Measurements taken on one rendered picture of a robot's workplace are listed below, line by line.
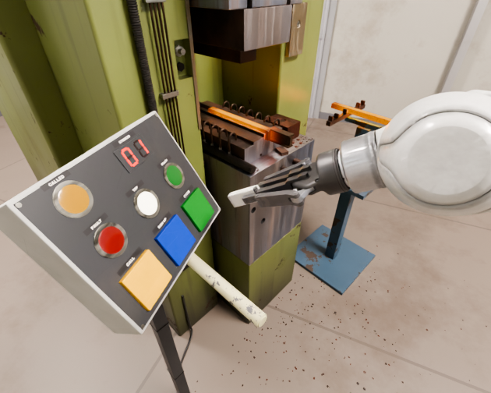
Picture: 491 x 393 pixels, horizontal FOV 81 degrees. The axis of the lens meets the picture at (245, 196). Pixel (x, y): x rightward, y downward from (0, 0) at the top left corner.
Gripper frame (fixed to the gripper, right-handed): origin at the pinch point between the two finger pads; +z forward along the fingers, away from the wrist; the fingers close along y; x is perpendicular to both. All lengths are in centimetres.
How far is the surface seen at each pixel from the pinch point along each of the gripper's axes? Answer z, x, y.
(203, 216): 12.5, -1.8, -0.4
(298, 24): -6, 22, 79
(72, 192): 12.8, 18.9, -19.6
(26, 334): 151, -37, -11
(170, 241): 12.5, 1.2, -11.8
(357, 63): 0, -46, 316
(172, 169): 12.9, 10.8, 0.4
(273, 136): 8.1, -4.3, 44.9
